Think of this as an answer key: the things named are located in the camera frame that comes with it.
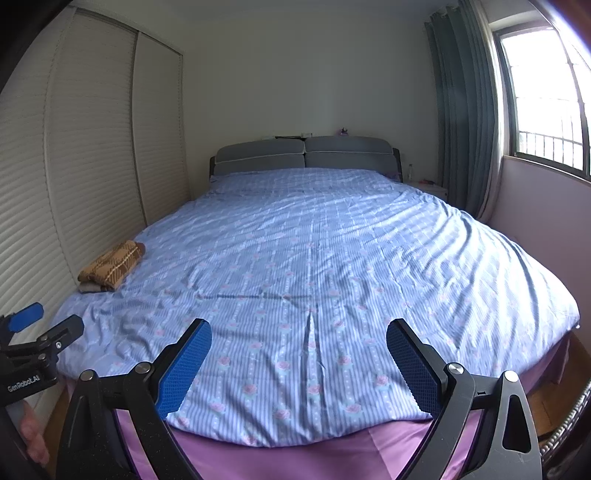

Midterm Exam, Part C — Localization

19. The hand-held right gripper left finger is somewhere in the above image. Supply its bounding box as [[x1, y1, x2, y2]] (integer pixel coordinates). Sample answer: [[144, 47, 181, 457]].
[[54, 318, 213, 480]]

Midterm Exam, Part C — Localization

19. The purple bed sheet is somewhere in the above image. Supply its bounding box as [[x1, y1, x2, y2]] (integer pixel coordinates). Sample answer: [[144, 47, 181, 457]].
[[62, 330, 578, 480]]

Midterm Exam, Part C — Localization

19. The dark wicker basket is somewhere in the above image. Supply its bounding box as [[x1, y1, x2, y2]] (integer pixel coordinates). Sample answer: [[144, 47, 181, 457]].
[[538, 369, 591, 463]]

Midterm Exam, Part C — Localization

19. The grey-blue curtain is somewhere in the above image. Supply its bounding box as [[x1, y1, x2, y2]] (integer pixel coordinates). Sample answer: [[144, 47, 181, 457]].
[[425, 0, 504, 223]]

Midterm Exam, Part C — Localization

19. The dark headboard frame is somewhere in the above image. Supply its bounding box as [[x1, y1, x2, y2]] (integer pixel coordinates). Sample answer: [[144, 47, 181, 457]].
[[209, 147, 402, 184]]

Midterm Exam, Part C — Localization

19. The beige louvered wardrobe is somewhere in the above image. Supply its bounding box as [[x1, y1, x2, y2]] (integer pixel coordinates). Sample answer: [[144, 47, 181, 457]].
[[0, 7, 193, 421]]

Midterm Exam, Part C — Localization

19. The brown plaid garment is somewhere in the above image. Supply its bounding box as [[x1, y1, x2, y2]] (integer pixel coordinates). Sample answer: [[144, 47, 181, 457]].
[[78, 241, 147, 293]]

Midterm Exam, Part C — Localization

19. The person's left hand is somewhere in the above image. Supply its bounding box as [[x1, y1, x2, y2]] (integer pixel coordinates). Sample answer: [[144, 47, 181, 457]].
[[18, 404, 51, 469]]

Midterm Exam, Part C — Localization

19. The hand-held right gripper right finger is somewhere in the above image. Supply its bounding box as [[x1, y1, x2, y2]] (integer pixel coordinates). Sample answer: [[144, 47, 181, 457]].
[[385, 318, 543, 480]]

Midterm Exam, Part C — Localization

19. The blue floral striped bed cover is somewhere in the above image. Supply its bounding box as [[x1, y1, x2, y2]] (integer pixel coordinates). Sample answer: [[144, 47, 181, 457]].
[[52, 167, 580, 448]]

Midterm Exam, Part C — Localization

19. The barred window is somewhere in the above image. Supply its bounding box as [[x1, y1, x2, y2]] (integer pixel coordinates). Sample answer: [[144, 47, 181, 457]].
[[492, 23, 591, 182]]

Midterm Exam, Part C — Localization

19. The white nightstand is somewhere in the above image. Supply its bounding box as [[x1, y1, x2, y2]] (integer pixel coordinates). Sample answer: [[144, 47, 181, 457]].
[[406, 179, 450, 202]]

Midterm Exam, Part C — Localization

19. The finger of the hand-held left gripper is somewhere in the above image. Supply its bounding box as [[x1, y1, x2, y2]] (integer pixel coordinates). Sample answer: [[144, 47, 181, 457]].
[[39, 315, 85, 358], [0, 302, 45, 334]]

